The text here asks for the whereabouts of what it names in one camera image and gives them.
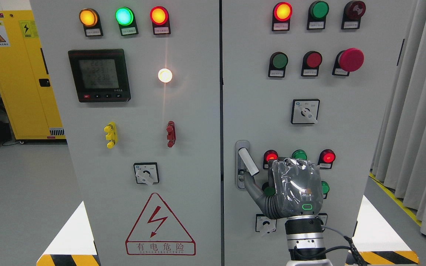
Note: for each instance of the red lit lamp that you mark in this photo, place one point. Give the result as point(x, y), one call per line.
point(267, 157)
point(326, 159)
point(281, 17)

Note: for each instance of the red lit lamp middle left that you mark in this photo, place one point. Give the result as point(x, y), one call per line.
point(267, 157)

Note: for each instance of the grey pleated curtain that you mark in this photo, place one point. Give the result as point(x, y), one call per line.
point(400, 157)

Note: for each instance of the grey robotic hand plastic-wrapped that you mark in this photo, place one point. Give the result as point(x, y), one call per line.
point(298, 189)

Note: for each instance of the green indicator lamp top left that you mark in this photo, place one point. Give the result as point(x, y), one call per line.
point(126, 21)

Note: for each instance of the red indicator lamp top left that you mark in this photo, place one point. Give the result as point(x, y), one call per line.
point(160, 21)

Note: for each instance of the red push button upper row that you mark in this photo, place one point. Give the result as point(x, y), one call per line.
point(310, 64)

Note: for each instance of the yellow terminal connector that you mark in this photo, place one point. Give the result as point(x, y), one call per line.
point(111, 134)

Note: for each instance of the red lit lamp middle right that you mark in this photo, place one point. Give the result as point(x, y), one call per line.
point(326, 159)

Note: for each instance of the grey electrical control cabinet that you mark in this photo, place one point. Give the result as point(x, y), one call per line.
point(220, 93)

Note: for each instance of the green lamp middle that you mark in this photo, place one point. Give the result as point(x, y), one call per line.
point(299, 154)

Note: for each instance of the green push button upper row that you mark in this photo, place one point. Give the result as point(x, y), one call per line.
point(277, 65)

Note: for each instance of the yellow safety storage cabinet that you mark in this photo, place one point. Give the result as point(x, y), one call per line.
point(25, 85)

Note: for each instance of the robot forearm black silver wrist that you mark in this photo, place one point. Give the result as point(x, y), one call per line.
point(305, 241)

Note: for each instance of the silver handle lock housing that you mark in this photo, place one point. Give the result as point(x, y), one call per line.
point(240, 167)

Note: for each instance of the bottom white rotary selector switch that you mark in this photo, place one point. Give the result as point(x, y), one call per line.
point(265, 225)

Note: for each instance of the left door rotary selector switch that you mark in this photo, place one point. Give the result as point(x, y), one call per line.
point(146, 173)

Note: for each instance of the dark red buzzer lamp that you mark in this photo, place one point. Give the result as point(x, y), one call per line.
point(352, 14)

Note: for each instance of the green push button lower right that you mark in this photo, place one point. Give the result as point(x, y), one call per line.
point(325, 189)

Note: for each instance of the black digital power meter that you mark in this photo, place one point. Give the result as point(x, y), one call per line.
point(100, 75)

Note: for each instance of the green lamp right top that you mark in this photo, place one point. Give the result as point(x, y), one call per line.
point(317, 14)

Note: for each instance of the red triangle electric warning sticker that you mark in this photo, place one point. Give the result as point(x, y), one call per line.
point(157, 231)

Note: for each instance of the yellow indicator lamp top left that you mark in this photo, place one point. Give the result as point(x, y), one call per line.
point(91, 22)

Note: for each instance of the white lit indicator lamp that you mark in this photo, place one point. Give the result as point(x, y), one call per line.
point(165, 75)

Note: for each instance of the black key selector switch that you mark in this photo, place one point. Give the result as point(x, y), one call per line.
point(323, 217)

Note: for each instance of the green push button lower left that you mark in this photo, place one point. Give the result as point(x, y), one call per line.
point(268, 189)

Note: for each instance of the right door upper selector switch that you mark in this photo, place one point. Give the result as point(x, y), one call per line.
point(305, 111)

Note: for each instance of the red terminal connector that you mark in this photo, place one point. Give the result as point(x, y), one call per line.
point(171, 134)

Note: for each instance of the silver door handle lever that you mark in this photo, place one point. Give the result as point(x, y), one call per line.
point(248, 161)

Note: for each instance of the red lit lamp right top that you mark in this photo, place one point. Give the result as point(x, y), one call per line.
point(281, 17)

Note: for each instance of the red mushroom emergency stop button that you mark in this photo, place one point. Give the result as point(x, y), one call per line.
point(347, 61)

